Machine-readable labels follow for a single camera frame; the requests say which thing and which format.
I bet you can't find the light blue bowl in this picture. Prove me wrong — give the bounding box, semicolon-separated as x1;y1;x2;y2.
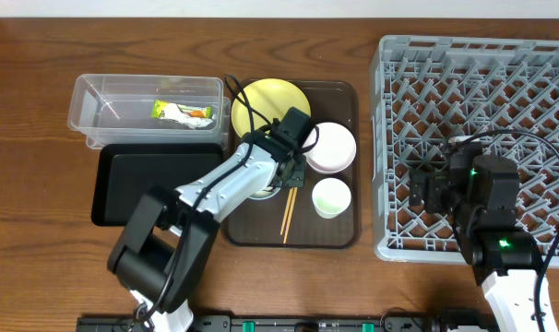
249;185;281;200

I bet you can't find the pale green cup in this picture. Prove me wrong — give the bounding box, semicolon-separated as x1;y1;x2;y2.
312;178;351;219

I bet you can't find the green orange snack wrapper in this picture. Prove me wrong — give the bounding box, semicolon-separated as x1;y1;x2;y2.
151;100;214;129

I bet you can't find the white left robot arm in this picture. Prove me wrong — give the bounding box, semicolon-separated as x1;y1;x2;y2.
107;127;310;331

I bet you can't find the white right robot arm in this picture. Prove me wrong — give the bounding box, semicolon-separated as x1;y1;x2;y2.
409;155;557;331

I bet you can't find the grey dishwasher rack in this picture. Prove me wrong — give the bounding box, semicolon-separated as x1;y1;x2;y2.
370;35;559;268

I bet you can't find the left wooden chopstick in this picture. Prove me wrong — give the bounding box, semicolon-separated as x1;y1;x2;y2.
280;188;297;236

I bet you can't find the wooden chopstick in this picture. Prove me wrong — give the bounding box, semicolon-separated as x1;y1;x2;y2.
280;188;297;236
281;187;298;244

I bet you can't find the right wooden chopstick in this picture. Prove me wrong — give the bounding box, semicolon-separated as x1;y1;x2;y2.
281;187;298;244

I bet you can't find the pink bowl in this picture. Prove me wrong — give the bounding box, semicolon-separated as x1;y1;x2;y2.
304;122;357;174

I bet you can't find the brown serving tray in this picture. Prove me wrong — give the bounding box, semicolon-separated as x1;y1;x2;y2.
221;80;361;249

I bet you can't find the yellow plate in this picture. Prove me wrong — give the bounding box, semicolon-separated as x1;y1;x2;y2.
231;78;311;137

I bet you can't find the black rectangular tray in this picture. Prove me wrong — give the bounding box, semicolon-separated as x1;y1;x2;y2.
90;143;223;227

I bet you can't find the clear plastic bin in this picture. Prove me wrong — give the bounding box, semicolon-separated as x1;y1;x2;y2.
68;74;230;148

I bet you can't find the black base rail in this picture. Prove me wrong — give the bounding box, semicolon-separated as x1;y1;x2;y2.
75;307;499;332

